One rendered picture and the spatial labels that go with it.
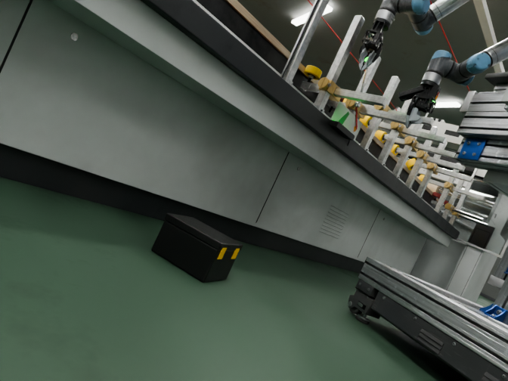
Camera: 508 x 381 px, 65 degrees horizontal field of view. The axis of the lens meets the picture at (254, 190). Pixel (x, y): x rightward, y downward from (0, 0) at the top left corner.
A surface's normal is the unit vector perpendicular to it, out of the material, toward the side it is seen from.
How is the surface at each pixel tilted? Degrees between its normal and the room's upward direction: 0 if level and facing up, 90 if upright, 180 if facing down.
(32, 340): 0
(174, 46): 90
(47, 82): 90
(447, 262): 90
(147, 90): 90
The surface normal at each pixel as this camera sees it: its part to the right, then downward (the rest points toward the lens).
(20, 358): 0.42, -0.91
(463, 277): -0.61, -0.26
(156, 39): 0.67, 0.33
